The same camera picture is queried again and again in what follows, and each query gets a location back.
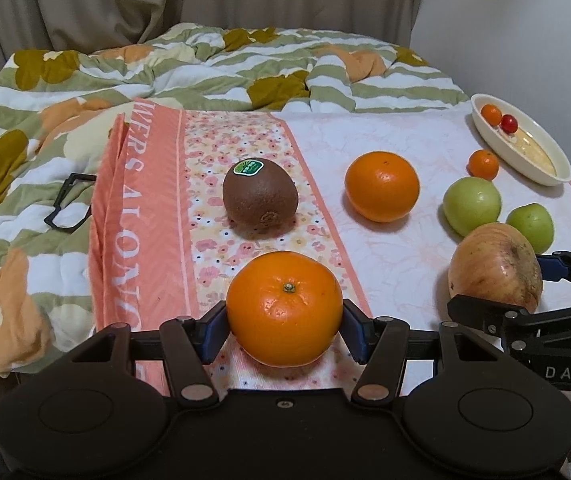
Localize pink floral printed cloth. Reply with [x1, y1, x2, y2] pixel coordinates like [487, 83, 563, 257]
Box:
[88, 107, 571, 396]

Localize floral green striped blanket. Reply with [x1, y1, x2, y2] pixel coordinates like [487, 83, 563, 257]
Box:
[0, 22, 471, 376]

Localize large orange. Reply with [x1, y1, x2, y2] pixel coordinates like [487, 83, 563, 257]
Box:
[344, 151, 421, 223]
[226, 251, 344, 367]

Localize brown kiwi with green sticker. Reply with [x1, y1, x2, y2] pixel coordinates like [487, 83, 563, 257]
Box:
[222, 157, 299, 233]

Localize black eyeglasses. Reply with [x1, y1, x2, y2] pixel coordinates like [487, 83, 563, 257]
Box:
[44, 172, 97, 233]

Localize green apple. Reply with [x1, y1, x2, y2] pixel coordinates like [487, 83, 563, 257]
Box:
[442, 176, 503, 238]
[505, 202, 555, 255]

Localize cream oval bowl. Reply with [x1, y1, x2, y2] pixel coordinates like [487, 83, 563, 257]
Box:
[470, 93, 571, 187]

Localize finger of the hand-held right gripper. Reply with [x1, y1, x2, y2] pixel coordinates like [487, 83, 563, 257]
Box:
[535, 242, 571, 283]
[447, 294, 571, 357]

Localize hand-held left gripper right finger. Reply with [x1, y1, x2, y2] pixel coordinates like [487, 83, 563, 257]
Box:
[341, 300, 503, 412]

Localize beige curtain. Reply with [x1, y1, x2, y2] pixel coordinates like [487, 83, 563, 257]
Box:
[0, 0, 429, 106]

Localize red yellow apple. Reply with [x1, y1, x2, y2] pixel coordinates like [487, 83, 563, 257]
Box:
[448, 222, 545, 315]

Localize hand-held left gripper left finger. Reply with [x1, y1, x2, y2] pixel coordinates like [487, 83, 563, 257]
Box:
[68, 301, 229, 414]

